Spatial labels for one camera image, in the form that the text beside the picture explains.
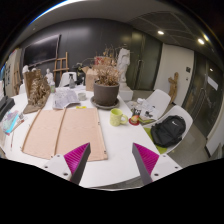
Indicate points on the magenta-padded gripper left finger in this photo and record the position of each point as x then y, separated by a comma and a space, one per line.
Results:
77, 160

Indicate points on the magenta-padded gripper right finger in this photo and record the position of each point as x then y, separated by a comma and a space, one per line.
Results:
146, 160

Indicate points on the white pedestal block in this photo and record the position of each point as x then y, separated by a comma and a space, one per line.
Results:
126, 95

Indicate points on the large white statue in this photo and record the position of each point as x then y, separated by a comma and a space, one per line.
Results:
123, 65

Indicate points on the black backpack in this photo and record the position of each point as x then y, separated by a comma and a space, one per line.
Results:
168, 131

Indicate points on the flat round red coaster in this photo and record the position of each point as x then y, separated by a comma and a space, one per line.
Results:
131, 122

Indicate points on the clear spray bottle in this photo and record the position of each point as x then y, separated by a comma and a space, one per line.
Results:
72, 82

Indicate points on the black boxes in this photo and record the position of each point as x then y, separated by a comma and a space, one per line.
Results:
6, 106

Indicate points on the wooden easel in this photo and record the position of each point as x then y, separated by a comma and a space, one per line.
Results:
61, 66

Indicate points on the dark pot with dried plant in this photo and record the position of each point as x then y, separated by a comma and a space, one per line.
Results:
106, 95

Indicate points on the dark wall screen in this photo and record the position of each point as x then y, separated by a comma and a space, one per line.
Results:
41, 50

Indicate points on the yellow-green mug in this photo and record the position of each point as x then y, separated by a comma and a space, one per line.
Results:
116, 117

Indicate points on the wooden figure sculpture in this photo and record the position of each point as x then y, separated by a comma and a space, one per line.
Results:
173, 86

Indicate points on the small green bottle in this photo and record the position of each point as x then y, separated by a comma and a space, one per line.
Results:
52, 88

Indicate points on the colourful book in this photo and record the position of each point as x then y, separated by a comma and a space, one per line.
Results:
11, 121

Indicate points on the white chair with green cushion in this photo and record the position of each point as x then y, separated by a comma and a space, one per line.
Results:
185, 111

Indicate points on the brown cardboard box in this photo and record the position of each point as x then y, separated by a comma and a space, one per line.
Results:
90, 80

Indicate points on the clear white-capped drink bottle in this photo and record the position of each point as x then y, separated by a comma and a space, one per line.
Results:
135, 118

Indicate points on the printed paper sheet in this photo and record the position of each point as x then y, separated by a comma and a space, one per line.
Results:
65, 98

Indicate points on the papers on chair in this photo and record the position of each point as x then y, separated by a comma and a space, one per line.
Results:
148, 111

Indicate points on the white plastic chair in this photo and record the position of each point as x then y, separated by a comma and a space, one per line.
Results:
160, 98
65, 79

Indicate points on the small yellow item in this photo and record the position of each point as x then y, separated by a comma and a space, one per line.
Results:
81, 107

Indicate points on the large pink board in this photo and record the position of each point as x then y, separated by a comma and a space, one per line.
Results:
80, 133

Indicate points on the small white figurine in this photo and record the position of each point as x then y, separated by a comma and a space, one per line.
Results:
49, 76

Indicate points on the small white cup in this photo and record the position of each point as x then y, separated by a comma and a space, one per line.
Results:
82, 96

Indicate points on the dark double door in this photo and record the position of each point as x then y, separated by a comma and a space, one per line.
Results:
148, 61

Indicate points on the round ceiling light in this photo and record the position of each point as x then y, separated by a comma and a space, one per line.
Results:
200, 41
160, 32

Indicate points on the grey plant saucer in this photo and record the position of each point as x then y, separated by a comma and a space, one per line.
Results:
105, 107

